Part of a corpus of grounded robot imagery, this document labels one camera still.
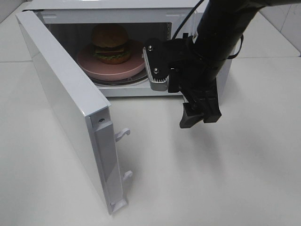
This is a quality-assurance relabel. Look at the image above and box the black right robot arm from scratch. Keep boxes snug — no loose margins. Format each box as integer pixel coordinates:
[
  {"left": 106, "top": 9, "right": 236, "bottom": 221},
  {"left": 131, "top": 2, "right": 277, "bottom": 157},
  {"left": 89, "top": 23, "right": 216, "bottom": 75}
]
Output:
[{"left": 143, "top": 0, "right": 290, "bottom": 129}]

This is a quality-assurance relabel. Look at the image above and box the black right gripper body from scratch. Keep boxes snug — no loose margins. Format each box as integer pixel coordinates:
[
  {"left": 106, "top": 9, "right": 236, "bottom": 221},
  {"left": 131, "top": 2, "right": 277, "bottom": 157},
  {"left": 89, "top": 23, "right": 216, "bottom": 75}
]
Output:
[{"left": 174, "top": 36, "right": 226, "bottom": 94}]

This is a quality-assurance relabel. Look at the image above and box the white microwave oven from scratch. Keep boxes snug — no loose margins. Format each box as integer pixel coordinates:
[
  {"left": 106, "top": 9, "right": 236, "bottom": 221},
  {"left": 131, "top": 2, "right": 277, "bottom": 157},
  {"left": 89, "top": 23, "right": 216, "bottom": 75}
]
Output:
[{"left": 16, "top": 0, "right": 196, "bottom": 88}]

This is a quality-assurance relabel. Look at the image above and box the white microwave door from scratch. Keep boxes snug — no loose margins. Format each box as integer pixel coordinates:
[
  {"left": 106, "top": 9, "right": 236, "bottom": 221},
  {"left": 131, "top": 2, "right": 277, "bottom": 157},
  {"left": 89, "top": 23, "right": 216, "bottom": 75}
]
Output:
[{"left": 16, "top": 11, "right": 132, "bottom": 214}]

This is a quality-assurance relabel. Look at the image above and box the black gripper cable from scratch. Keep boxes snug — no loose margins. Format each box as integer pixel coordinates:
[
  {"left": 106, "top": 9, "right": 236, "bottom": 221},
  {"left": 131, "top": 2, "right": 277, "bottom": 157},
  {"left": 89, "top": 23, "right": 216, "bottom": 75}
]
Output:
[{"left": 171, "top": 0, "right": 244, "bottom": 59}]

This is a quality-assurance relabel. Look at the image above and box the pink round plate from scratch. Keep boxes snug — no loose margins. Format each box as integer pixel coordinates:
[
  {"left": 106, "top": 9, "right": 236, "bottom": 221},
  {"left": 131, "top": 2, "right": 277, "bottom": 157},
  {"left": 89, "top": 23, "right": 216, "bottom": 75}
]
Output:
[{"left": 77, "top": 40, "right": 145, "bottom": 81}]

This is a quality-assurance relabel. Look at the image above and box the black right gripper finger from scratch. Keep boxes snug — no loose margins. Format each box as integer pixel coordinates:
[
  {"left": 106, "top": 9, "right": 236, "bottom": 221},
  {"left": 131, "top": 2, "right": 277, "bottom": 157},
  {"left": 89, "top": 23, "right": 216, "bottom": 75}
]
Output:
[
  {"left": 142, "top": 37, "right": 196, "bottom": 92},
  {"left": 168, "top": 68, "right": 222, "bottom": 129}
]

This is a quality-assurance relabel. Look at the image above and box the glass microwave turntable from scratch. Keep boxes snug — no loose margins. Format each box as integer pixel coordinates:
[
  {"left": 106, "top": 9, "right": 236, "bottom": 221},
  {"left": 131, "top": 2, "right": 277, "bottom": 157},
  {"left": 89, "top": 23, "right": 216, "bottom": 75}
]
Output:
[{"left": 89, "top": 69, "right": 148, "bottom": 86}]

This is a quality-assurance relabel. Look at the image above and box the burger with sesame-free bun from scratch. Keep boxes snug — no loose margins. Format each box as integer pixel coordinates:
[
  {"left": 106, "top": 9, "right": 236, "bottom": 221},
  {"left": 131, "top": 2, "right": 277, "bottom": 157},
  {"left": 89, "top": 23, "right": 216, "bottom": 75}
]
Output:
[{"left": 91, "top": 24, "right": 131, "bottom": 65}]

